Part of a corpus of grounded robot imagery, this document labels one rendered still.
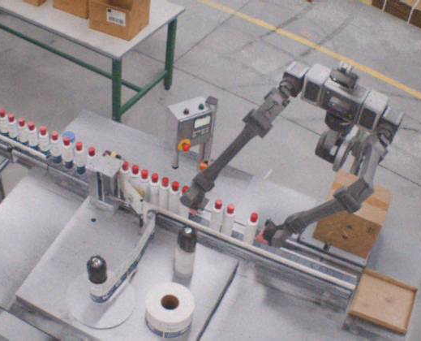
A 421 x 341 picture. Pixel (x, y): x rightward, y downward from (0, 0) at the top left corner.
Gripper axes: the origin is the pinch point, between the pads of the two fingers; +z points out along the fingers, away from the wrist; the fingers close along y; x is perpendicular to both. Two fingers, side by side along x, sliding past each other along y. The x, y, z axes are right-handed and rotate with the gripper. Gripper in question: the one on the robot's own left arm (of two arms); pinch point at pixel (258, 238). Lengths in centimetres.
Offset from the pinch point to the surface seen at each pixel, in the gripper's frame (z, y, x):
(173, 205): 24.9, 2.8, -33.4
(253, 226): -5.6, 2.4, -8.7
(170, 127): -4, -1, -66
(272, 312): -4.5, 27.4, 22.9
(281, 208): 6.9, -32.1, 8.4
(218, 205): 2.6, 2.2, -24.6
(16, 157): 93, 7, -98
